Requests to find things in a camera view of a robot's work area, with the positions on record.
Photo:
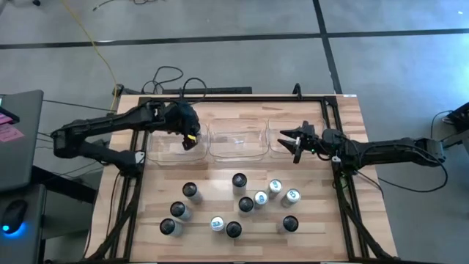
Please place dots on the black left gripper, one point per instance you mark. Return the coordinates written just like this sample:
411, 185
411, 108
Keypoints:
179, 117

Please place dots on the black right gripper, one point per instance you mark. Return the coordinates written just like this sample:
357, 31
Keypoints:
311, 141

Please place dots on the silver-top blue-tab soda can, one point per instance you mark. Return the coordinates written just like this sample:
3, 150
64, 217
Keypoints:
217, 223
292, 196
261, 198
275, 186

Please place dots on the black-top slim soda can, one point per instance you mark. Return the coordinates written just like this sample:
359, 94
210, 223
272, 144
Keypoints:
246, 204
190, 190
233, 229
290, 223
178, 209
239, 180
168, 226

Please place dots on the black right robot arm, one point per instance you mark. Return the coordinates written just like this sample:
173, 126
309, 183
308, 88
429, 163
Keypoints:
384, 150

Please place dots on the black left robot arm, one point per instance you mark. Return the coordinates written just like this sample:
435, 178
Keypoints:
110, 122

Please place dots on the yellow gripper tag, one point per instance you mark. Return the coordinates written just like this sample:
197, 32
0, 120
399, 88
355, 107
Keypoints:
191, 138

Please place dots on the clear plastic bin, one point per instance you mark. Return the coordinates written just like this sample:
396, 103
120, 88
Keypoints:
165, 150
238, 141
278, 124

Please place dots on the black equipment box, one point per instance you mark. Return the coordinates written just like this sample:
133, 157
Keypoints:
459, 119

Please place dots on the grey laptop lid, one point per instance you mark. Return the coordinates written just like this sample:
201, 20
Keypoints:
20, 146

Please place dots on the pink sticky note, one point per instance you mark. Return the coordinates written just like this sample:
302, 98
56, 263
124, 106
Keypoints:
10, 132

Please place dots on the black computer mouse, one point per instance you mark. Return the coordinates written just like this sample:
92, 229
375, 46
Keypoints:
14, 216

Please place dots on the black frame clamp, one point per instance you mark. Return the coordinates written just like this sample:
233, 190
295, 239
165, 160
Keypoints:
297, 91

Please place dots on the black aluminium table frame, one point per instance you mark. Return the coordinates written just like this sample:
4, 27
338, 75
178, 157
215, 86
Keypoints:
238, 99

